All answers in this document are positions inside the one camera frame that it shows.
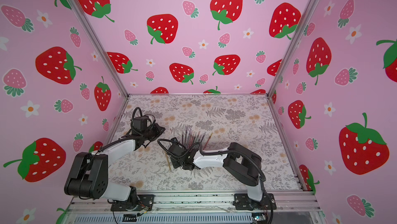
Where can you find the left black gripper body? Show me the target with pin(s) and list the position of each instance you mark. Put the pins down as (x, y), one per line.
(151, 134)

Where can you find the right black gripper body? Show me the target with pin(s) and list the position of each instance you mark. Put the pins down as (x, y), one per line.
(177, 154)

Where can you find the yellow pencil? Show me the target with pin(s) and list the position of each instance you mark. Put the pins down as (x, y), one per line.
(168, 161)

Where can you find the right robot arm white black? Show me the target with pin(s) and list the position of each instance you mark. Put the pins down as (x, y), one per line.
(243, 164)

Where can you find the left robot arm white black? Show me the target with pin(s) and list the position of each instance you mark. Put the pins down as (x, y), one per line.
(89, 174)

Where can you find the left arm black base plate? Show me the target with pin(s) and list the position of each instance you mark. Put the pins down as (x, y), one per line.
(138, 203)

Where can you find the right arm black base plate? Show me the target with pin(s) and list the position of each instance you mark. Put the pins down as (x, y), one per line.
(243, 202)

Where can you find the aluminium frame rail base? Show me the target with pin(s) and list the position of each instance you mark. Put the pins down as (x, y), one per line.
(202, 207)

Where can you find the right aluminium corner post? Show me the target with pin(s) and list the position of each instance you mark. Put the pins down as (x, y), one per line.
(305, 18)

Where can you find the aluminium corner post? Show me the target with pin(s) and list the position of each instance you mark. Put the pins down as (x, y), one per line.
(90, 32)
(305, 18)

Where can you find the left aluminium corner post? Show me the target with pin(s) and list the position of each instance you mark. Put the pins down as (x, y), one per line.
(90, 32)

